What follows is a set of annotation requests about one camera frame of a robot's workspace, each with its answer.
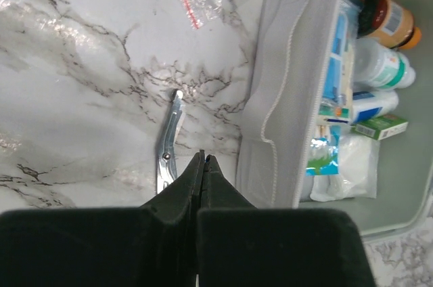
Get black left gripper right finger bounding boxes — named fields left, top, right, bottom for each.
left=196, top=156, right=375, bottom=286

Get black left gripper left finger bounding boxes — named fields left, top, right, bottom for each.
left=1, top=152, right=205, bottom=286

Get black handled scissors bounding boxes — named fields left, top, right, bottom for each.
left=156, top=89, right=183, bottom=194

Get white gauze pad pack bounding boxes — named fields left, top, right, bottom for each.
left=306, top=133, right=380, bottom=202

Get blue white wipes packet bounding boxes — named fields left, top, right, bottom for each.
left=322, top=12, right=355, bottom=107

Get green medicine box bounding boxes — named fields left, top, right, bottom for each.
left=352, top=114, right=409, bottom=141

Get white blue bandage roll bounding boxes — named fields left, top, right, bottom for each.
left=350, top=91, right=399, bottom=123

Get white green medicine bottle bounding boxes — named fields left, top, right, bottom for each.
left=353, top=38, right=416, bottom=91

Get grey medicine kit case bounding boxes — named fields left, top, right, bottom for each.
left=235, top=0, right=432, bottom=237

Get amber medicine bottle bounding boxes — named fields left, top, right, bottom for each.
left=358, top=0, right=422, bottom=49

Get cotton swab bag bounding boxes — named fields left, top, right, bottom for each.
left=306, top=125, right=340, bottom=176

